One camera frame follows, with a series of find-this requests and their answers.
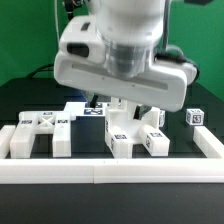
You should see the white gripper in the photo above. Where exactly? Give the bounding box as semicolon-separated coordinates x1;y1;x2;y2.
54;52;187;120

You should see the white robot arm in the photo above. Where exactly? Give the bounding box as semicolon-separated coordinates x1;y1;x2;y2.
54;0;213;112

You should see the white chair back frame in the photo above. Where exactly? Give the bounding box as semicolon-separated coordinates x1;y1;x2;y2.
10;111;75;159

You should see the white U-shaped border fence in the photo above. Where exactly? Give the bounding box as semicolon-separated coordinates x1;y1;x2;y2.
0;125;224;184

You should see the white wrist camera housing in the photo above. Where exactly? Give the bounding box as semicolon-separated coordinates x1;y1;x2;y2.
59;16;106;64

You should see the white marker sheet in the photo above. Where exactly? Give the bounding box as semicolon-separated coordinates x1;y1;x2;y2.
64;102;107;118

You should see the white chair seat block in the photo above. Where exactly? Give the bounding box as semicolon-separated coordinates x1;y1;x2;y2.
105;97;160;144

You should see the white thin cable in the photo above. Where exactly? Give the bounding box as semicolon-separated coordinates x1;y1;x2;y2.
54;0;64;41

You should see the black cable bundle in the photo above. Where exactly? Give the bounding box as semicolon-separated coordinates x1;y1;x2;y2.
26;0;85;80

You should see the white tagged cube far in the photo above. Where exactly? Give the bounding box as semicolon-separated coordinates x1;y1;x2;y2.
186;108;204;126

